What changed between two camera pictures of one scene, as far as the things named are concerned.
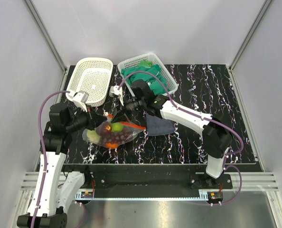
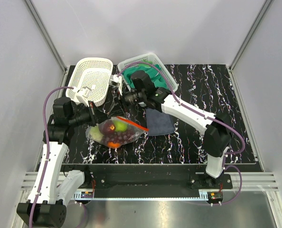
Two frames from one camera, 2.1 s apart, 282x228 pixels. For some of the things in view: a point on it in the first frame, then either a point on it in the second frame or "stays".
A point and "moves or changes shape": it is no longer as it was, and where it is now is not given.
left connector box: [87, 194] stays
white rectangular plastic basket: [172, 84] stays
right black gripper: [120, 109] → [117, 107]
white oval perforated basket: [92, 75] stays
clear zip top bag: [110, 134] moves or changes shape
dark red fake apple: [104, 129] moves or changes shape
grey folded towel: [156, 126] stays
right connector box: [215, 197] stays
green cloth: [155, 86] stays
